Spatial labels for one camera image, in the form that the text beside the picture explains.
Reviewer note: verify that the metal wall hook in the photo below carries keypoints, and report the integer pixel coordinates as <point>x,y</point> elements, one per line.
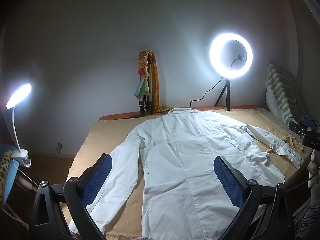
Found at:
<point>59,147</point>

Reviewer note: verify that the black tripod legs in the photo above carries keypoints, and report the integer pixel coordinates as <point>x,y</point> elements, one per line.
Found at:
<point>227,95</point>

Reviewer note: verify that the beige blanket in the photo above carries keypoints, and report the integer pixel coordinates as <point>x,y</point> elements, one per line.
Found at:
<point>112,135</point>

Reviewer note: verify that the green striped pillow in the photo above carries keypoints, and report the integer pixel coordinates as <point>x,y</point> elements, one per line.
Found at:
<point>280,92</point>

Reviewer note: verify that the white shirt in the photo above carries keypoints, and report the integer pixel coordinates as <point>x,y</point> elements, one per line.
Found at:
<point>175,155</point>

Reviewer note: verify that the white clip lamp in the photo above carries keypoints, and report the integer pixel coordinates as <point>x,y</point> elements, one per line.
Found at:
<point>20,95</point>

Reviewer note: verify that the colourful patterned cloth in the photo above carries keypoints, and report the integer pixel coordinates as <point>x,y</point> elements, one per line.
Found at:
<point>142,87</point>

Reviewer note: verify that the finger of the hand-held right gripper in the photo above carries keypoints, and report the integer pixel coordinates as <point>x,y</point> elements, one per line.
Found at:
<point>297,128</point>

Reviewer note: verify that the dark patterned cloth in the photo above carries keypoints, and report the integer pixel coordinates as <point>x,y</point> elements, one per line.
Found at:
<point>307,222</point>

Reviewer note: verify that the light blue board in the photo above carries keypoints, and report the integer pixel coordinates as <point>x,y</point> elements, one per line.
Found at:
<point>11,177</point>

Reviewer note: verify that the black gooseneck phone holder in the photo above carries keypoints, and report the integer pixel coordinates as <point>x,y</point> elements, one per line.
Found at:
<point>241,58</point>

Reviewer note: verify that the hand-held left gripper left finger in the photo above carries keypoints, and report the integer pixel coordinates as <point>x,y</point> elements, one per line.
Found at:
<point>97,177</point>

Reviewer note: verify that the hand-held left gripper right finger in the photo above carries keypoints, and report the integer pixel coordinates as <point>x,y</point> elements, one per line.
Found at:
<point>228,182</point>

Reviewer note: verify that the leopard print cloth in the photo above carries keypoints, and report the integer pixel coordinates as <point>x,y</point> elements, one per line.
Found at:
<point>5,170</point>

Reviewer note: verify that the tripod draped with colourful cloth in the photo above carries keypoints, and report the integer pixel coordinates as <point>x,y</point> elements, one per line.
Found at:
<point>156,85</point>

